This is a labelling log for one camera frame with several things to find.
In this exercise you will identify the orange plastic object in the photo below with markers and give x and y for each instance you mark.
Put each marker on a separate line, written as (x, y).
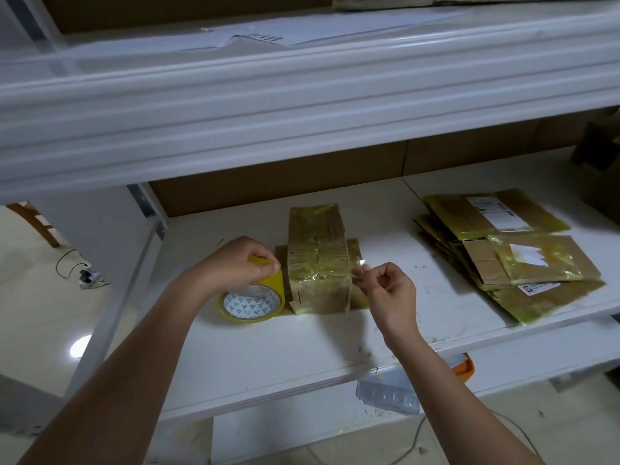
(465, 366)

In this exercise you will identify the person's right hand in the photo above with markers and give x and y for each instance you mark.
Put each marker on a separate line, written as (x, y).
(392, 295)

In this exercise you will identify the person's right forearm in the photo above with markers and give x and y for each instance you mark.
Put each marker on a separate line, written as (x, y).
(455, 407)

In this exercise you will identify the person's left forearm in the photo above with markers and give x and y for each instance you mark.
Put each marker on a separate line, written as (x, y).
(107, 382)

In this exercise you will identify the person's left hand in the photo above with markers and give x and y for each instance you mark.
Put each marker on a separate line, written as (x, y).
(228, 266)

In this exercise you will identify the package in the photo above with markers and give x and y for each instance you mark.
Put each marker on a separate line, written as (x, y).
(465, 1)

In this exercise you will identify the large plain cardboard box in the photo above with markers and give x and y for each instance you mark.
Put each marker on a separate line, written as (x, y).
(603, 169)

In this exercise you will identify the white metal shelf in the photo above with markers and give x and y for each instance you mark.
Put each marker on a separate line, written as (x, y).
(242, 101)

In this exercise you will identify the yellow tape roll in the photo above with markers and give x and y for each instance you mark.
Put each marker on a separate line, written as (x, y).
(252, 305)

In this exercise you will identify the white power strip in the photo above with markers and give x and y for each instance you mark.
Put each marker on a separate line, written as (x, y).
(92, 278)

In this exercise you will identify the stack of cardboard boxes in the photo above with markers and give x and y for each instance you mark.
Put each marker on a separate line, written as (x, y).
(504, 252)

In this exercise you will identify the wooden chair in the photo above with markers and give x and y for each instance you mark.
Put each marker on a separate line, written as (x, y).
(34, 223)

